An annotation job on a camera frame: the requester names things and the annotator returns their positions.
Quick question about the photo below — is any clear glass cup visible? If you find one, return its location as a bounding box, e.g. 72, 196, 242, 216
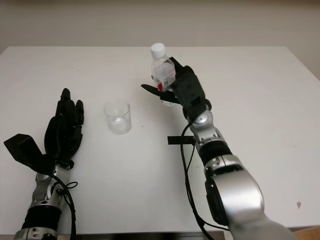
103, 99, 133, 135

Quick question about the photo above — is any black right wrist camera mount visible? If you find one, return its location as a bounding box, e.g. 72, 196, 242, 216
167, 135, 195, 146

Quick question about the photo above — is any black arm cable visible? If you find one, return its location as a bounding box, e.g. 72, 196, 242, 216
179, 121, 231, 240
49, 174, 79, 240

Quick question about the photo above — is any clear plastic water bottle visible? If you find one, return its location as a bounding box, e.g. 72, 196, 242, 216
149, 42, 177, 107

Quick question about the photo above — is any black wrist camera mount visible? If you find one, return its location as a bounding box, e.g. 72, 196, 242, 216
167, 135, 195, 146
3, 133, 55, 174

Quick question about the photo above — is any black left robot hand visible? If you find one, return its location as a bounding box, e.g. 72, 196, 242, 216
44, 87, 86, 166

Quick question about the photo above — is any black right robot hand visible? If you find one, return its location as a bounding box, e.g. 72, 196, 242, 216
140, 56, 214, 119

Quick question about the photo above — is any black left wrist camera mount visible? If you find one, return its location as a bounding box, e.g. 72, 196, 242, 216
3, 133, 55, 174

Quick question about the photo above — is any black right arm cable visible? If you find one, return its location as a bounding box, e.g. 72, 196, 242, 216
179, 121, 231, 240

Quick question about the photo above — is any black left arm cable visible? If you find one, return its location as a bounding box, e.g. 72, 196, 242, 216
49, 174, 79, 240

